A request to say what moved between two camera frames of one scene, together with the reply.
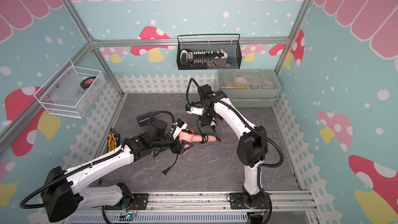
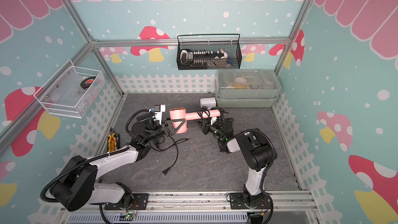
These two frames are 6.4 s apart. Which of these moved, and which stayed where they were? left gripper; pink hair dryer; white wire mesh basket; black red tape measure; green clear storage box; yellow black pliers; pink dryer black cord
Moved: pink hair dryer; pink dryer black cord; left gripper
Stayed: white wire mesh basket; black red tape measure; yellow black pliers; green clear storage box
